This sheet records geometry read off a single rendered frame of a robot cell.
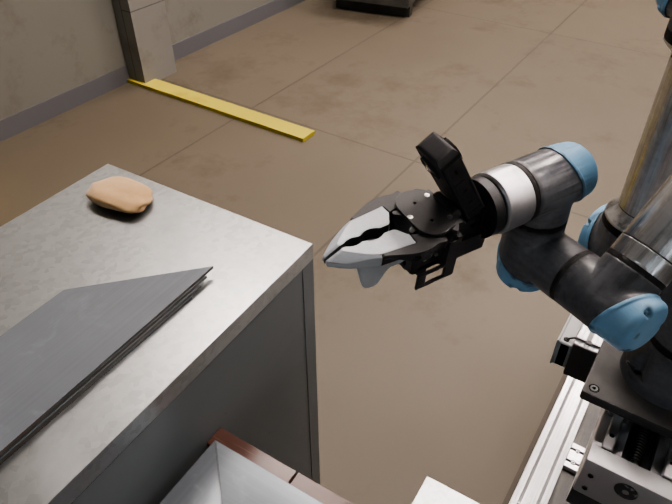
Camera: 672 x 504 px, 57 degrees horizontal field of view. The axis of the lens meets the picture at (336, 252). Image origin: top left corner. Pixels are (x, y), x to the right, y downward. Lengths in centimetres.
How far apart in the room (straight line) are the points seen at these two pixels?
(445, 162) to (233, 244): 74
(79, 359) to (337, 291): 173
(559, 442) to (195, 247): 126
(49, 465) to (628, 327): 79
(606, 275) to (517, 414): 163
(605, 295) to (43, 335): 87
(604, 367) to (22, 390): 94
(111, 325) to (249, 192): 226
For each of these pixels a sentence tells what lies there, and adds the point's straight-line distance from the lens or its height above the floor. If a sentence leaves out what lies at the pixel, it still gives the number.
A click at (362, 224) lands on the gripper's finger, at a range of 64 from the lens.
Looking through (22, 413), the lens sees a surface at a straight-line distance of 106.
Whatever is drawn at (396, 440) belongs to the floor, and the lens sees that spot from 221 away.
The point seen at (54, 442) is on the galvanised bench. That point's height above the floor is 105.
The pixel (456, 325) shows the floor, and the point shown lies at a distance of 259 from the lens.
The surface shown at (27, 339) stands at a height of 107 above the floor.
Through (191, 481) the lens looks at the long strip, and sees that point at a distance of 116.
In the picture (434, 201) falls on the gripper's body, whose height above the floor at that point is 146.
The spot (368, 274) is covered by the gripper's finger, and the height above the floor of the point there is 142.
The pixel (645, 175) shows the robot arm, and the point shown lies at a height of 137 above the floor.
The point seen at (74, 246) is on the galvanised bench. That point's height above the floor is 105.
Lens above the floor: 184
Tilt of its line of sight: 40 degrees down
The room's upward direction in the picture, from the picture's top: straight up
